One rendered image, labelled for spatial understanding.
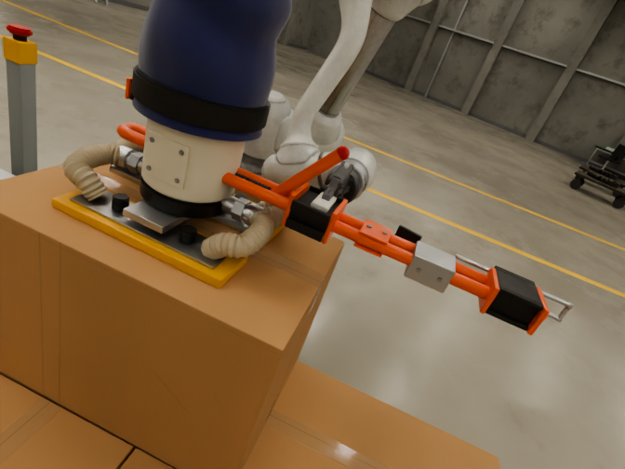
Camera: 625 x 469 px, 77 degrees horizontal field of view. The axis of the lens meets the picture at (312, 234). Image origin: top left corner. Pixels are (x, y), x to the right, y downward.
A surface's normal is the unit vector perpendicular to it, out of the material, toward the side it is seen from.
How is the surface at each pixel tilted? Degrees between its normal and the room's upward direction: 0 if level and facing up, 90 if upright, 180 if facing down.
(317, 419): 0
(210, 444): 90
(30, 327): 90
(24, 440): 0
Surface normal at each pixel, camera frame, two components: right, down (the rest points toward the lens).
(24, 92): 0.91, 0.40
